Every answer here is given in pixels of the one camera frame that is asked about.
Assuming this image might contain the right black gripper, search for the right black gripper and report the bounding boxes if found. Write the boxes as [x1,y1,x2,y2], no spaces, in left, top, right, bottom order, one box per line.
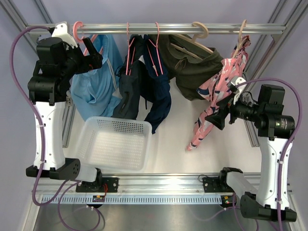
[205,91,265,130]

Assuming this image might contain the thick pink plastic hanger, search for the thick pink plastic hanger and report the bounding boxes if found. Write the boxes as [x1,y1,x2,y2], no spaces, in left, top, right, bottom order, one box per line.
[72,21,104,57]

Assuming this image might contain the thin pink wire hanger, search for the thin pink wire hanger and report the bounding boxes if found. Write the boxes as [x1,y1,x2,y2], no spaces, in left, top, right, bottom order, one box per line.
[146,22,164,77]
[125,22,135,76]

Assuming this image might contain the light blue shorts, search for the light blue shorts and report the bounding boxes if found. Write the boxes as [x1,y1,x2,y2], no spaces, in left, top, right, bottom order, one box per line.
[71,35,123,121]

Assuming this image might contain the dark navy shorts with zipper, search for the dark navy shorts with zipper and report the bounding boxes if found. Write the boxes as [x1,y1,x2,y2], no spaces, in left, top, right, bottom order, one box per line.
[112,35,143,119]

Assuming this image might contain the navy drawstring shorts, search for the navy drawstring shorts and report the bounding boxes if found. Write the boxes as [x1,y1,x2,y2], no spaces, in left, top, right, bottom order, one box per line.
[141,35,171,134]

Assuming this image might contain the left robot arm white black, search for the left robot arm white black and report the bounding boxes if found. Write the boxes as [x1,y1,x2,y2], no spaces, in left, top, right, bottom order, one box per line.
[26,37,103,192]

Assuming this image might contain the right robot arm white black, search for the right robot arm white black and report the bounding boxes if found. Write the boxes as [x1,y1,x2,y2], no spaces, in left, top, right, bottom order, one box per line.
[209,84,297,222]

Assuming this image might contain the pink patterned shorts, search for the pink patterned shorts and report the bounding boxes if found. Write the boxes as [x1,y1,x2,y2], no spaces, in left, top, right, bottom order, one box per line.
[186,35,251,151]

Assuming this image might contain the olive green shorts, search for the olive green shorts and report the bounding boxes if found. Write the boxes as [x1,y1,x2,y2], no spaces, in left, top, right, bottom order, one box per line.
[158,34,223,101]

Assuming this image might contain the wooden hanger with pink shorts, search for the wooden hanger with pink shorts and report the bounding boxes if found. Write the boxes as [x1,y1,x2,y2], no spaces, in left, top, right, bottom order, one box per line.
[232,19,247,58]

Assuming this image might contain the wooden hanger with olive shorts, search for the wooden hanger with olive shorts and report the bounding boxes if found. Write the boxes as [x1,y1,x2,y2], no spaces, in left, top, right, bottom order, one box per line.
[170,22,213,60]

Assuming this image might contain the white plastic basket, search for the white plastic basket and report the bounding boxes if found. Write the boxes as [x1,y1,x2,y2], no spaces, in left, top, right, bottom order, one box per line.
[74,116,152,173]

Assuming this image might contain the aluminium hanging rail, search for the aluminium hanging rail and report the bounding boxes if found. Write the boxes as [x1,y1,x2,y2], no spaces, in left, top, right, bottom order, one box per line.
[26,23,286,36]

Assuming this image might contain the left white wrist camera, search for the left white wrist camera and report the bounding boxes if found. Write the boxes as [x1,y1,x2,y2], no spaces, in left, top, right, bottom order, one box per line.
[51,21,77,48]

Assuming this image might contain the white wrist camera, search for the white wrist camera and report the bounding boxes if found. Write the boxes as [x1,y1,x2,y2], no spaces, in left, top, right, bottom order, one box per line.
[51,21,77,48]
[227,76,247,105]

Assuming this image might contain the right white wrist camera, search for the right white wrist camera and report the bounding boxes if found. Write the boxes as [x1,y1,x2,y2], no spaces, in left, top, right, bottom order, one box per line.
[227,76,247,105]

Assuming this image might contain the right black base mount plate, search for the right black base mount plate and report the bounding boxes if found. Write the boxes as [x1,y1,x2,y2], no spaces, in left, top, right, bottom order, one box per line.
[202,176,234,193]

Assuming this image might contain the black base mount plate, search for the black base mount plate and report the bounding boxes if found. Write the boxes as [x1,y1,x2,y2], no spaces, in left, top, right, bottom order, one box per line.
[202,176,234,193]
[76,176,119,193]

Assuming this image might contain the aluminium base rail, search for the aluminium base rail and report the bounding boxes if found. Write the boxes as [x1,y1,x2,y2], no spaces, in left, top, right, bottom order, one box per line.
[31,173,293,195]

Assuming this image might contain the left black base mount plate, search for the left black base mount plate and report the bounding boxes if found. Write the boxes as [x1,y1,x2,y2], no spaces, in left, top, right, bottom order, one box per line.
[76,176,119,193]

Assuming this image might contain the white slotted cable duct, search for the white slotted cable duct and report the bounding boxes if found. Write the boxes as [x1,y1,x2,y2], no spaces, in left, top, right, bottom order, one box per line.
[52,194,222,205]

